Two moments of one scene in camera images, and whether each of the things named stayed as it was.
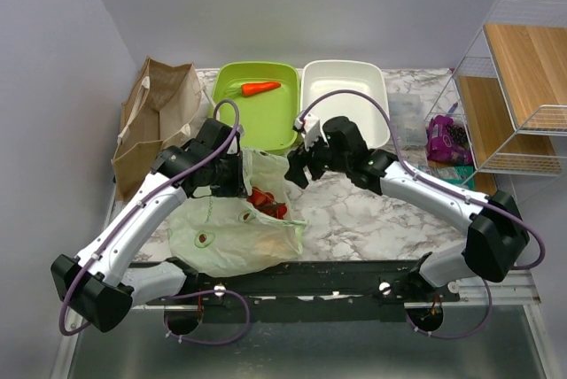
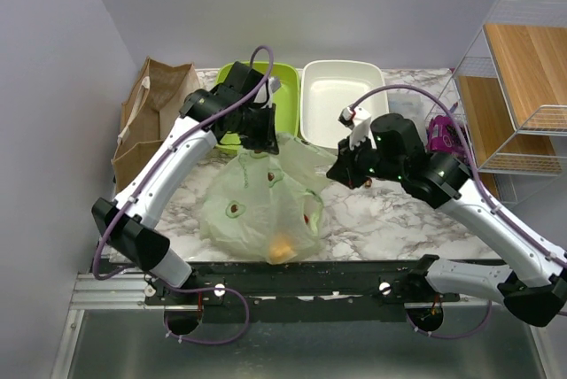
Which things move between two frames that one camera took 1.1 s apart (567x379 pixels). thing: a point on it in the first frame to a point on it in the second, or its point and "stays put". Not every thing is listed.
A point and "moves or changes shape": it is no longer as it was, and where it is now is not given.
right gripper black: x=297 y=161 to x=343 y=169
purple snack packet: x=447 y=142 stays put
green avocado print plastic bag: x=220 y=236 moves or changes shape
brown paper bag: x=162 y=111 stays put
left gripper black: x=236 y=188 to x=267 y=141
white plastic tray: x=368 y=120 stays put
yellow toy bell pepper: x=270 y=246 to x=281 y=251
